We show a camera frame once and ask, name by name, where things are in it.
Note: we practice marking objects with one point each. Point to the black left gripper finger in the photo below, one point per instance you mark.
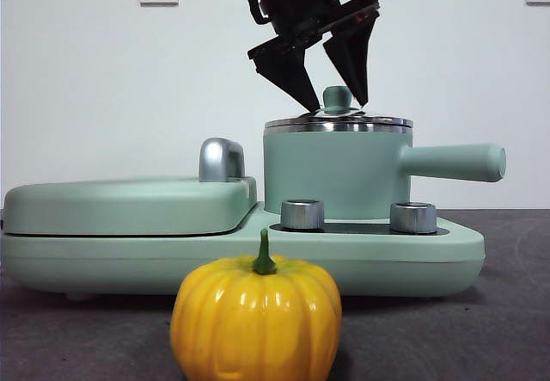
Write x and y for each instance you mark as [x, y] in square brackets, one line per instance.
[354, 58]
[288, 71]

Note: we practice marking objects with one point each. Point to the glass lid with green knob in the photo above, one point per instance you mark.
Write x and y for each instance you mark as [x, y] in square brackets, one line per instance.
[336, 97]

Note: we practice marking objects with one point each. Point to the yellow toy pumpkin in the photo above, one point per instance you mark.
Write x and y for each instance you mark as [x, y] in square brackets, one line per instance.
[258, 325]

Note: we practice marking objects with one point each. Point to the silver control knob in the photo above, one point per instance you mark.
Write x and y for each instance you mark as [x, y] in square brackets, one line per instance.
[302, 215]
[412, 217]

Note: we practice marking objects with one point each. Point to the black control panel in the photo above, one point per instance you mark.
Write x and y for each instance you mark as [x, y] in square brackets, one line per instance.
[356, 227]

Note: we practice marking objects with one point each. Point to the mint green cooker base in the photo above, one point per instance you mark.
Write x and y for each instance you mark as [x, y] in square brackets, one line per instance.
[301, 265]

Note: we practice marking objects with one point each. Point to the mint green hinged griddle cover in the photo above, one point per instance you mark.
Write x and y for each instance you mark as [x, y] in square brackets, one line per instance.
[129, 204]

